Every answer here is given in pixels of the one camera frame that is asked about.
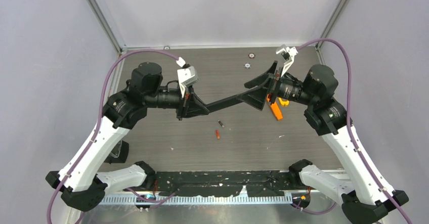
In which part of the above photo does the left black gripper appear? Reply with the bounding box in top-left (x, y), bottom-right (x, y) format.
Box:
top-left (145, 81), bottom-right (209, 120)

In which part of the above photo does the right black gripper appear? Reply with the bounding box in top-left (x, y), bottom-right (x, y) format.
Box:
top-left (237, 61), bottom-right (316, 111)

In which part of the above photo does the black remote control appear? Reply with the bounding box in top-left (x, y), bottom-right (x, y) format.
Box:
top-left (205, 93), bottom-right (245, 113)

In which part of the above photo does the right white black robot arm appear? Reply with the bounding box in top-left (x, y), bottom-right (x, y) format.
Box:
top-left (243, 63), bottom-right (409, 223)

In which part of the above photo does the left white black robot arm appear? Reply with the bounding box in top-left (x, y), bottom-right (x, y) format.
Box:
top-left (46, 62), bottom-right (198, 212)

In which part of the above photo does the dark clear plastic box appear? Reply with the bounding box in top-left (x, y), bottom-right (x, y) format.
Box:
top-left (104, 140), bottom-right (130, 164)

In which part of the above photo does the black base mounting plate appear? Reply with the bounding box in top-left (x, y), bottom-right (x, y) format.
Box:
top-left (152, 170), bottom-right (309, 197)

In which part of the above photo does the orange plastic handle tool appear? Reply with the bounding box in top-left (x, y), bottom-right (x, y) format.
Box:
top-left (266, 95), bottom-right (283, 121)

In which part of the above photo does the yellow triangular plastic frame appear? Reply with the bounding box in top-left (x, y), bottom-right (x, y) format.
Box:
top-left (278, 98), bottom-right (289, 107)

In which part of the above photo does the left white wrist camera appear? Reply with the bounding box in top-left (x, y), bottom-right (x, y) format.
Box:
top-left (177, 66), bottom-right (199, 98)

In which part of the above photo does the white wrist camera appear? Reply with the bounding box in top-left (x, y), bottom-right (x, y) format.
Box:
top-left (177, 66), bottom-right (199, 98)
top-left (276, 44), bottom-right (298, 77)

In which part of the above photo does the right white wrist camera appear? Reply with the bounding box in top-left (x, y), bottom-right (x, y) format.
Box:
top-left (276, 44), bottom-right (298, 77)

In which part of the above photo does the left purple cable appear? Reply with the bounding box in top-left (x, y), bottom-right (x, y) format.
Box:
top-left (47, 49), bottom-right (187, 224)

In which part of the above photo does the purple cable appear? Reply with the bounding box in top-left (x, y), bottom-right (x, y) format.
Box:
top-left (47, 49), bottom-right (187, 224)
top-left (296, 38), bottom-right (413, 224)

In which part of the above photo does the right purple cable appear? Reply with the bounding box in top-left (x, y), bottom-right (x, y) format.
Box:
top-left (296, 38), bottom-right (413, 224)

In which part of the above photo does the ribbed aluminium front rail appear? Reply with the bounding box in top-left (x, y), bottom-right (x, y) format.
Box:
top-left (100, 193), bottom-right (295, 205)

